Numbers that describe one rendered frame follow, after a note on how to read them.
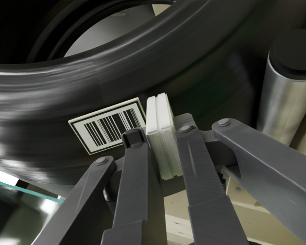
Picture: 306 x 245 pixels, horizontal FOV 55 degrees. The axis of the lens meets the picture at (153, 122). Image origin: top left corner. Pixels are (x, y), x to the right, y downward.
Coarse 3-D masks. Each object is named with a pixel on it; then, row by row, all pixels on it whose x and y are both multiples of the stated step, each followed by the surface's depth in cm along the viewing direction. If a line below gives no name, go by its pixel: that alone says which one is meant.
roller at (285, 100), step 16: (288, 32) 23; (304, 32) 23; (272, 48) 23; (288, 48) 22; (304, 48) 22; (272, 64) 23; (288, 64) 22; (304, 64) 22; (272, 80) 24; (288, 80) 23; (304, 80) 22; (272, 96) 26; (288, 96) 24; (304, 96) 24; (272, 112) 28; (288, 112) 27; (304, 112) 28; (256, 128) 34; (272, 128) 30; (288, 128) 30; (288, 144) 35
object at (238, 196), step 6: (234, 180) 53; (228, 186) 53; (234, 186) 53; (240, 186) 52; (228, 192) 52; (234, 192) 52; (240, 192) 52; (246, 192) 52; (234, 198) 52; (240, 198) 51; (246, 198) 51; (252, 198) 51; (234, 204) 54; (240, 204) 52; (246, 204) 51; (252, 204) 51; (258, 204) 50; (264, 210) 51
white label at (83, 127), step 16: (96, 112) 23; (112, 112) 23; (128, 112) 24; (144, 112) 24; (80, 128) 24; (96, 128) 24; (112, 128) 24; (128, 128) 25; (96, 144) 25; (112, 144) 26
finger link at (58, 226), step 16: (96, 160) 14; (112, 160) 14; (96, 176) 13; (80, 192) 12; (96, 192) 12; (64, 208) 12; (80, 208) 11; (96, 208) 12; (112, 208) 14; (48, 224) 11; (64, 224) 11; (80, 224) 11; (96, 224) 12; (112, 224) 13; (48, 240) 10; (64, 240) 10; (80, 240) 11; (96, 240) 12
